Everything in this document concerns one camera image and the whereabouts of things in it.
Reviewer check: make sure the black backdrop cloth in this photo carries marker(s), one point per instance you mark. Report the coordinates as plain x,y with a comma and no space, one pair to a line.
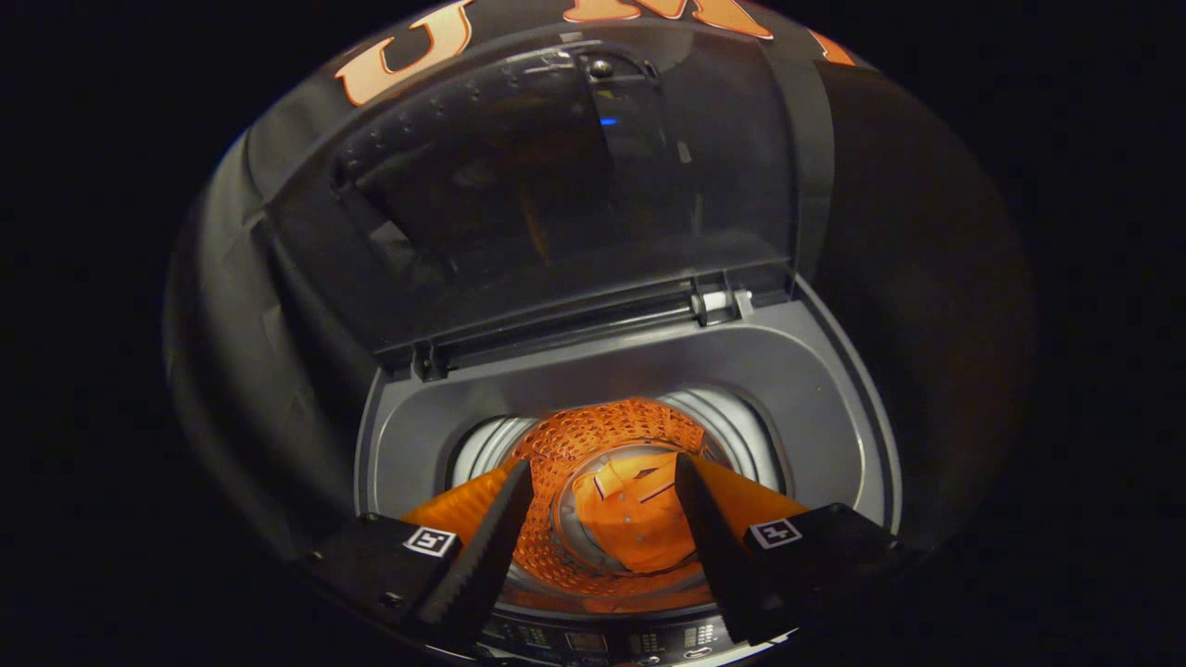
927,278

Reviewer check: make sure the dark transparent washing machine lid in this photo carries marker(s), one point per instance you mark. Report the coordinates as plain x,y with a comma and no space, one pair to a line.
556,222

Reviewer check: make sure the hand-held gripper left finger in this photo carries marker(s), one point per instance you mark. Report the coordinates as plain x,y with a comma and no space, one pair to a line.
482,556

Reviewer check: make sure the yellow polo shirt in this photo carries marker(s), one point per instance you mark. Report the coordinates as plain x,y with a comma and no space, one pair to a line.
635,528

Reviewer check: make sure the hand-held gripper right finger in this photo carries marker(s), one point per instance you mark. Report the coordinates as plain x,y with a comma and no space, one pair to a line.
718,556

